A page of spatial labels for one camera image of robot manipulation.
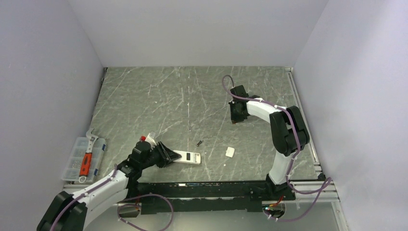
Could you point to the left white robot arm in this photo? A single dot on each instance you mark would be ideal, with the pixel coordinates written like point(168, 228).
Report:
point(74, 211)

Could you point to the red white remote control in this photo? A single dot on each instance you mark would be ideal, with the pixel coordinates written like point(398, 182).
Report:
point(188, 157)

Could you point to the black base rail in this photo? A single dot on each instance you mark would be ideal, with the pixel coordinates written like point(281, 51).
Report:
point(248, 195)

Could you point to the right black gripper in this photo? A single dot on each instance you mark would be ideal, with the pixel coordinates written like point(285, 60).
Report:
point(234, 118)

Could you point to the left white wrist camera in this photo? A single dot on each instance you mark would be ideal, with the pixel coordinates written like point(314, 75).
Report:
point(150, 138)

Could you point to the aluminium frame rail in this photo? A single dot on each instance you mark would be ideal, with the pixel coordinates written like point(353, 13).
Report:
point(327, 195)

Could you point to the orange handled adjustable wrench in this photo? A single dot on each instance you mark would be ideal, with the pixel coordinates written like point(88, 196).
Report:
point(86, 162)

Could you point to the white battery cover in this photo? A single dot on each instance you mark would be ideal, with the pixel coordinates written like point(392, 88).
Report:
point(230, 152)

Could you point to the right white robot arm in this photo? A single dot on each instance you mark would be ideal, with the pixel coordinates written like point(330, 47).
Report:
point(288, 129)

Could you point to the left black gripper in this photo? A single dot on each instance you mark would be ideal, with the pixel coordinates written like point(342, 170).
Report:
point(169, 155)

